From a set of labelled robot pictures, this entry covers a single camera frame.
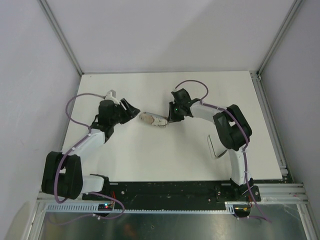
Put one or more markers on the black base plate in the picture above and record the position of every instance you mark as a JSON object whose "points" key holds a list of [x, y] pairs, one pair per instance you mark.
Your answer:
{"points": [[221, 190]]}

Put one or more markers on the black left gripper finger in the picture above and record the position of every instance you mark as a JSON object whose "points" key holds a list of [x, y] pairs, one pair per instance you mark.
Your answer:
{"points": [[124, 118], [128, 108]]}

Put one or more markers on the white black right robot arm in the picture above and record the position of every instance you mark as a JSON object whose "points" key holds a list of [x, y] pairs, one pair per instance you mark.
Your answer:
{"points": [[177, 147]]}

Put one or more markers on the aluminium frame rail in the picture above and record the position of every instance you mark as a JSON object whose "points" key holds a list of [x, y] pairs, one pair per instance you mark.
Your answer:
{"points": [[52, 20]]}

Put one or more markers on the map print glasses case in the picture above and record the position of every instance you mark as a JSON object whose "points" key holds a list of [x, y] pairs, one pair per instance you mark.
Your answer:
{"points": [[154, 119]]}

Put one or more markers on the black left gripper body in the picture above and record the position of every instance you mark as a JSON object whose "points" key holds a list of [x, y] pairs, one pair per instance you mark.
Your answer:
{"points": [[119, 113]]}

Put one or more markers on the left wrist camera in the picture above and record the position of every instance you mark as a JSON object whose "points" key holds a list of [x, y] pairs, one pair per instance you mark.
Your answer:
{"points": [[111, 95]]}

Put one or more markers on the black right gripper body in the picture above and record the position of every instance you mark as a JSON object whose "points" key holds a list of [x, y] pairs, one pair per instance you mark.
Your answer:
{"points": [[176, 114]]}

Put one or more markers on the grey slotted cable duct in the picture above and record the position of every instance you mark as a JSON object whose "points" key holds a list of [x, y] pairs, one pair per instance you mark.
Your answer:
{"points": [[91, 207]]}

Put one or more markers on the right aluminium frame post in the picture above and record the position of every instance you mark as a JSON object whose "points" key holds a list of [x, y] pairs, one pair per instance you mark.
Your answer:
{"points": [[280, 34]]}

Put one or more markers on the reflective metal sheet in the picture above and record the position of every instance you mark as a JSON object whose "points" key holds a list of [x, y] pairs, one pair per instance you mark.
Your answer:
{"points": [[286, 224]]}

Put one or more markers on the front aluminium frame rails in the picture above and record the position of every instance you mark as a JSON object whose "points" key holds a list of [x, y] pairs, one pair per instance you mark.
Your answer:
{"points": [[282, 193]]}

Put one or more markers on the black aviator sunglasses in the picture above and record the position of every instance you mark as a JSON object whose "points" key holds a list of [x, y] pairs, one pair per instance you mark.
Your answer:
{"points": [[214, 151]]}

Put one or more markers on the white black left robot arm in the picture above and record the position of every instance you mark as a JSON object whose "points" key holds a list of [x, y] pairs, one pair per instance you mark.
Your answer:
{"points": [[63, 175]]}

